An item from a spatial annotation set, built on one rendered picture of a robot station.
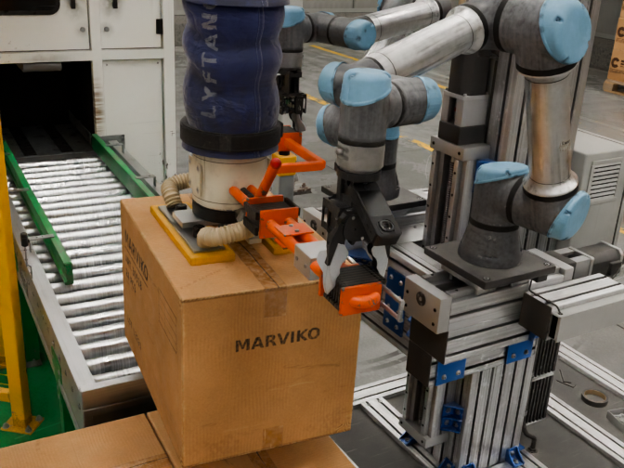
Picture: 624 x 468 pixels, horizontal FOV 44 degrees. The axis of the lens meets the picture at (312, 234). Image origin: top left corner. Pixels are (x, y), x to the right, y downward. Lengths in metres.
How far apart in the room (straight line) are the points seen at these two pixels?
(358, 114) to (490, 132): 0.90
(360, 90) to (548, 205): 0.66
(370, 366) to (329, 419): 1.59
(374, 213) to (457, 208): 0.88
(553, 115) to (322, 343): 0.67
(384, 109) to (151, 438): 1.15
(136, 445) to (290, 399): 0.47
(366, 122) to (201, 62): 0.56
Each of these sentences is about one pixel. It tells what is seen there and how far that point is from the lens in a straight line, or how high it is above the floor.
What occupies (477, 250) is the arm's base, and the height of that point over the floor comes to 1.07.
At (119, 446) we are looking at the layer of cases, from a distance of 2.03.
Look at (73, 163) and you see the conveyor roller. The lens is 4.12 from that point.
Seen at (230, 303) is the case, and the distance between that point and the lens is 1.55.
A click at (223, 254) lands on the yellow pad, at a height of 1.09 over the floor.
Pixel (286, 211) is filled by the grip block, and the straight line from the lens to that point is 1.54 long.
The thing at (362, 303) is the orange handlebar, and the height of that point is 1.20.
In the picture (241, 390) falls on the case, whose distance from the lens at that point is 1.66.
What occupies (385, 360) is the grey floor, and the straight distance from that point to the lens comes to 3.43.
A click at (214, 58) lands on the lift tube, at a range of 1.64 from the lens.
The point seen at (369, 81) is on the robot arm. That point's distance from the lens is 1.17.
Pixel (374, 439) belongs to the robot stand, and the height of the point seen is 0.21.
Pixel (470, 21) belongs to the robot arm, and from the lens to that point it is 1.56.
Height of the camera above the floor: 1.77
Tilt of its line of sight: 22 degrees down
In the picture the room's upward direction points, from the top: 3 degrees clockwise
